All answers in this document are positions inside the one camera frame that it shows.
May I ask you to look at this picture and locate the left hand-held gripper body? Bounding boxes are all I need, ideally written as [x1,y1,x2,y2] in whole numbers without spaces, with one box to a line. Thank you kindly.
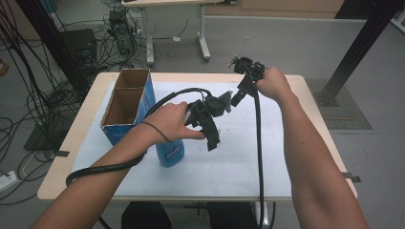
[185,90,234,129]

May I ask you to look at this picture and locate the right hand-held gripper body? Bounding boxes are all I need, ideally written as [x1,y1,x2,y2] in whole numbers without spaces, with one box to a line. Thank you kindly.
[227,54,267,89]

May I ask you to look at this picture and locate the blue plastic bottle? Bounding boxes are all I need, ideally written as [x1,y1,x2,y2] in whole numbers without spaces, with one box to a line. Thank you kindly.
[155,138,186,169]

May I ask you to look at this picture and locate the blue cardboard box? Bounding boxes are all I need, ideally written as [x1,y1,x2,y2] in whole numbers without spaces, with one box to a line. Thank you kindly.
[99,68,158,147]

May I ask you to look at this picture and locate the person's right hand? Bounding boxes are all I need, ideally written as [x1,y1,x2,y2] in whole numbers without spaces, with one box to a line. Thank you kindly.
[255,66,300,105]

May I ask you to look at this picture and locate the person's left hand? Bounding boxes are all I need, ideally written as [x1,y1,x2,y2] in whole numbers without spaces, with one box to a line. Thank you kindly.
[143,100,206,146]

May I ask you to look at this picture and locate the white table mat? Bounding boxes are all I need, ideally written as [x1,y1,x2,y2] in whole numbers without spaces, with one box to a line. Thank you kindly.
[72,80,294,198]

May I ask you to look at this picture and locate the black wrist band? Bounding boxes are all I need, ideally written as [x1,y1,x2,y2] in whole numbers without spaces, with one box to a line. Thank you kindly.
[140,120,173,144]

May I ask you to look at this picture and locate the white desk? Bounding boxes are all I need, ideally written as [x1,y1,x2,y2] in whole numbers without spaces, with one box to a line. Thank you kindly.
[120,0,239,68]

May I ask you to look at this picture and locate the person's right leg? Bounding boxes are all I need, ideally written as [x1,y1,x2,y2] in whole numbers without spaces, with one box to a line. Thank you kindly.
[206,201,260,229]

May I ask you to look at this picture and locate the person's leg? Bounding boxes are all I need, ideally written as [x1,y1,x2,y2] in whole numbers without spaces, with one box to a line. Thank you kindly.
[206,201,260,229]
[120,200,173,229]

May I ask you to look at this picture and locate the dark floor mat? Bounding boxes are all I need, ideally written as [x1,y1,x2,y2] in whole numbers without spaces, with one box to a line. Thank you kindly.
[305,78,373,131]

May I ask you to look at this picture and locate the person's left leg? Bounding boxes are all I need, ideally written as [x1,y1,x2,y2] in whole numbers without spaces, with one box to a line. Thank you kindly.
[120,200,173,229]

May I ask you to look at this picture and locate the computer tower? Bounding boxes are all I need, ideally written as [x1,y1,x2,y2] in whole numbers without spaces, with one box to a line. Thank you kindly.
[108,9,137,55]

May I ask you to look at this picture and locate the black box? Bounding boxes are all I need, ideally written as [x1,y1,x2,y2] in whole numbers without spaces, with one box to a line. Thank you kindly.
[58,28,98,64]

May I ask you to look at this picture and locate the white power strip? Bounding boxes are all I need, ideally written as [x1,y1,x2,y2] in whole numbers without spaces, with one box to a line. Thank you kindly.
[0,170,19,193]

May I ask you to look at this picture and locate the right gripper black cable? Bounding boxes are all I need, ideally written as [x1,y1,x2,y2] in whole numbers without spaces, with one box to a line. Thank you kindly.
[252,83,267,229]

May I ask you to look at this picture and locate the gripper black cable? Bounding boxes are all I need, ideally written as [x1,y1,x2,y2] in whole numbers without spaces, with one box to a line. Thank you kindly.
[252,83,267,229]
[65,87,215,188]

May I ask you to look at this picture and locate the black metal post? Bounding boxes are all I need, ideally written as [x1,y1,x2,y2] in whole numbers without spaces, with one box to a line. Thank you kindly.
[14,0,89,94]
[314,0,405,107]

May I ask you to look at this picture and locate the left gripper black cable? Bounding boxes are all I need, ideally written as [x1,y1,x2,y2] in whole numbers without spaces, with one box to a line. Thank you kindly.
[65,87,215,188]

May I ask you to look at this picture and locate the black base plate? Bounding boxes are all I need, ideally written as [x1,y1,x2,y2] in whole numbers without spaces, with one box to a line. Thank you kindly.
[23,117,76,153]

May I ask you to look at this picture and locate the tangle of black cables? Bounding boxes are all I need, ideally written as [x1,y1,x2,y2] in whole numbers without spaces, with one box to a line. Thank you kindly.
[0,0,142,206]

